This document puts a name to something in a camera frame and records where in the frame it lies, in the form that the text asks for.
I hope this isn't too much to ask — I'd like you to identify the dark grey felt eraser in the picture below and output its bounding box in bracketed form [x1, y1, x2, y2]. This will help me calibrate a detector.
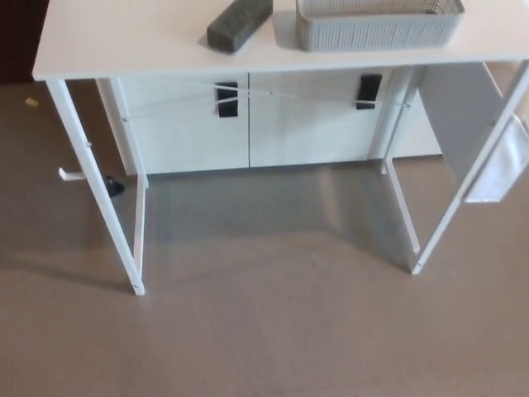
[206, 0, 274, 55]

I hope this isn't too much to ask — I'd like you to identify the white desk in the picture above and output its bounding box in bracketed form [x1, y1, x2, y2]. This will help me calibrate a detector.
[31, 0, 529, 297]

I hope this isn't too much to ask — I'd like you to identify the white desk hook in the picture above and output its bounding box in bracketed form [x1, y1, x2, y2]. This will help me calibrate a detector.
[56, 166, 86, 184]

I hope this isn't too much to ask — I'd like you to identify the white cabinet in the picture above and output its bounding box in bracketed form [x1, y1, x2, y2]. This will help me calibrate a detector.
[110, 68, 444, 177]

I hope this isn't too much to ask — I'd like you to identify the black caster wheel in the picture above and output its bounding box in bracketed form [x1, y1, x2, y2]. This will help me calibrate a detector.
[104, 176, 126, 199]

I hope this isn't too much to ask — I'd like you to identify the grey perforated plastic basket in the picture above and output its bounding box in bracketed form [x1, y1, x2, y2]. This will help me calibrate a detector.
[294, 0, 466, 53]

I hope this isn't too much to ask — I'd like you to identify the black cabinet handle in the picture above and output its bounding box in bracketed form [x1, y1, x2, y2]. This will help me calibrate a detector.
[213, 81, 241, 122]
[355, 74, 383, 111]

